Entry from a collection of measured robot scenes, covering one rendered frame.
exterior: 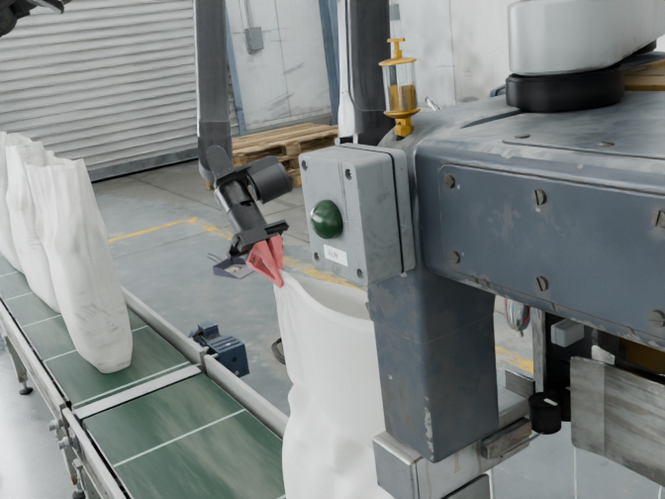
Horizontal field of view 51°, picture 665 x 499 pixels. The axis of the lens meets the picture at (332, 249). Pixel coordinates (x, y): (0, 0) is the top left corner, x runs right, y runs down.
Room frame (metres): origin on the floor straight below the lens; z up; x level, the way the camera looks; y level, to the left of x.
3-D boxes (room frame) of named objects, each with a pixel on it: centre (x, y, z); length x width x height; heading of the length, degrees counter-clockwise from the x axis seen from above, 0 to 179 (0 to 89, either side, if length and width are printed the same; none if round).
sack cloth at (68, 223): (2.34, 0.88, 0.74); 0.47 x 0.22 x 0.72; 29
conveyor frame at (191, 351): (2.94, 1.24, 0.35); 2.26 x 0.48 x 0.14; 31
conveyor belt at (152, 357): (2.96, 1.25, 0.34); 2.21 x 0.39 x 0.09; 31
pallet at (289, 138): (6.55, 0.42, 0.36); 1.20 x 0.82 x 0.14; 117
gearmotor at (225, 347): (2.29, 0.48, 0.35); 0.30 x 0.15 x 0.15; 31
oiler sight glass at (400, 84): (0.55, -0.07, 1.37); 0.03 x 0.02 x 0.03; 31
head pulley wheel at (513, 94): (0.56, -0.20, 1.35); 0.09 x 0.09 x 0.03
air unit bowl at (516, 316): (0.70, -0.19, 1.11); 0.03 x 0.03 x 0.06
